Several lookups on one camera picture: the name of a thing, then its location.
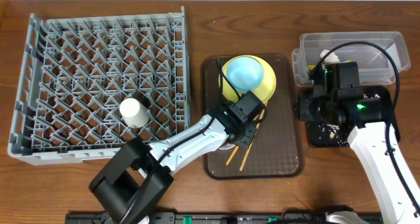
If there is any right wooden chopstick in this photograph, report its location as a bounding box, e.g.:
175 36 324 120
239 109 266 171

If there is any pink white small bowl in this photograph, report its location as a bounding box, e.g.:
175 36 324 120
219 143 236 150

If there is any left wooden chopstick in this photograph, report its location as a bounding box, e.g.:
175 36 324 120
225 109 267 166

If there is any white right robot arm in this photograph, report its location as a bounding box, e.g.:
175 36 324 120
295 86 419 223

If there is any white tissue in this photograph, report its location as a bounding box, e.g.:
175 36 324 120
320 49 340 64

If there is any white paper cup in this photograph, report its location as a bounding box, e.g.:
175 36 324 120
119 98 149 128

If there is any pile of white rice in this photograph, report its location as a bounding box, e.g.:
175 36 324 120
307 94 387 147

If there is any black rectangular waste tray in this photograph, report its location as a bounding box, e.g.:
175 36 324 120
295 86 400 148

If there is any grey plastic dishwasher rack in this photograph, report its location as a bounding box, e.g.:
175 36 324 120
7 11 192 166

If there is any brown plastic serving tray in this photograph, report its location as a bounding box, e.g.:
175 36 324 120
203 54 304 180

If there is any wooden chopstick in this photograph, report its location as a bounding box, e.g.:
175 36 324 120
239 109 266 171
225 109 267 166

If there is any yellow round plate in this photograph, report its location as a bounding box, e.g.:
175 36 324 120
222 55 277 103

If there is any light blue bowl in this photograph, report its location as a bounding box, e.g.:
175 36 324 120
226 56 264 91

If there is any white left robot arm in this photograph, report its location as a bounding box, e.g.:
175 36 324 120
89 102 266 223

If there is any clear plastic waste bin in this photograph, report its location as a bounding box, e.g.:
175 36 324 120
292 32 411 87

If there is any green orange snack wrapper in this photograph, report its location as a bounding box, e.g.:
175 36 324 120
307 60 353 81

